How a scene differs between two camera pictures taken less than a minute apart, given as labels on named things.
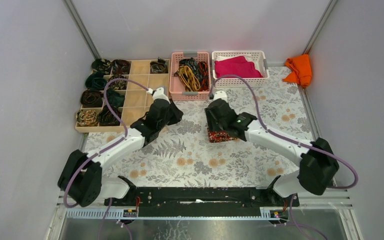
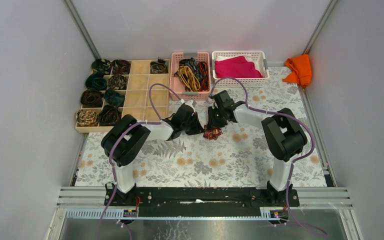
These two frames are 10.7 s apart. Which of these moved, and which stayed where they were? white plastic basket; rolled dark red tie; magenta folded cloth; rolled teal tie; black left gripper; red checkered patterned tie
Moved: red checkered patterned tie; black left gripper
Stayed: white plastic basket; rolled teal tie; magenta folded cloth; rolled dark red tie
